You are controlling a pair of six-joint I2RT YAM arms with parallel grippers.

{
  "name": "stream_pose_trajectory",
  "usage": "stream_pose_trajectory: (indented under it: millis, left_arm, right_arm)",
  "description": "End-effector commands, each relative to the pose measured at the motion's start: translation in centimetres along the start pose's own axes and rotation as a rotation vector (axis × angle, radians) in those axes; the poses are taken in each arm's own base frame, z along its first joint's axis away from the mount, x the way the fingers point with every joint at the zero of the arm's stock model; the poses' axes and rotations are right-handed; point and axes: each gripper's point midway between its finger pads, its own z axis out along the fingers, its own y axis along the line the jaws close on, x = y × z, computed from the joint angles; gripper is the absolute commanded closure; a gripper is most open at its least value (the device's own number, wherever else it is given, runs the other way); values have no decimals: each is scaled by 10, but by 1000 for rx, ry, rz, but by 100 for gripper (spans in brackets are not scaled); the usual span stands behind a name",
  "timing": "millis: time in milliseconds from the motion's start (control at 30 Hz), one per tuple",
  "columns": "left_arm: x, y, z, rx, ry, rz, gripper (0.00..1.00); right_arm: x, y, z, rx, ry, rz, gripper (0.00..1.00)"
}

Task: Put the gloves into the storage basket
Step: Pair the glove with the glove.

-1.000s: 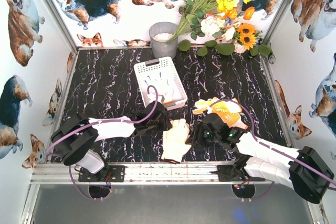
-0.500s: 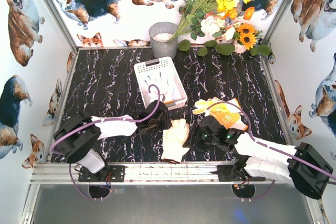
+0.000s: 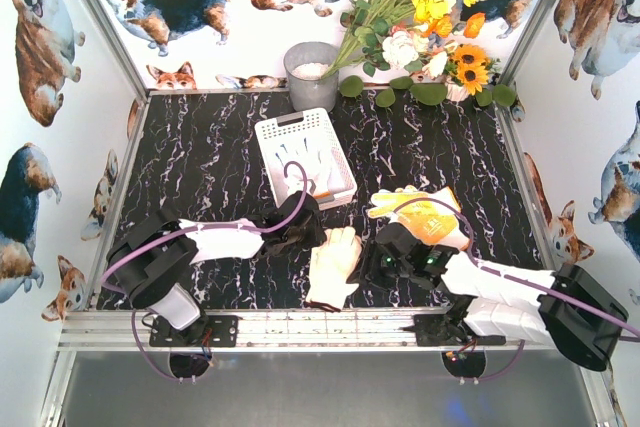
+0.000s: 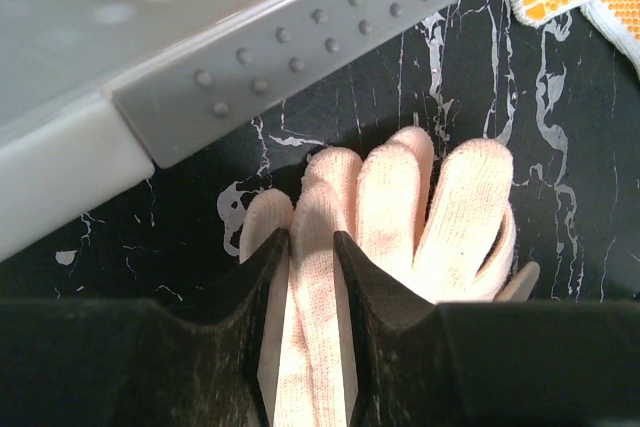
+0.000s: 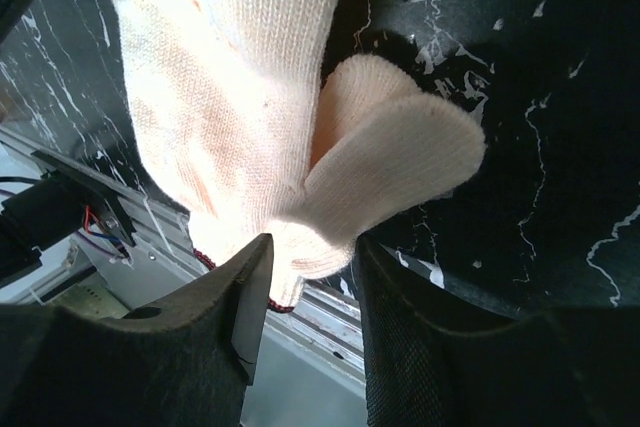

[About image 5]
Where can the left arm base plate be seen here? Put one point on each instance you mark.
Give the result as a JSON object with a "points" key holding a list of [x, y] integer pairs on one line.
{"points": [[62, 202]]}

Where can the beige knit glove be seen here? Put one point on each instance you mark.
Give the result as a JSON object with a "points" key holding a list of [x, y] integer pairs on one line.
{"points": [[234, 121]]}

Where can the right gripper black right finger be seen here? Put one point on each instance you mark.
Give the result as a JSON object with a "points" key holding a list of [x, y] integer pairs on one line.
{"points": [[432, 359]]}

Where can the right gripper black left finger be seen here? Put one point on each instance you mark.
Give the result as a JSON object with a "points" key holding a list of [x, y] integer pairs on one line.
{"points": [[170, 363]]}

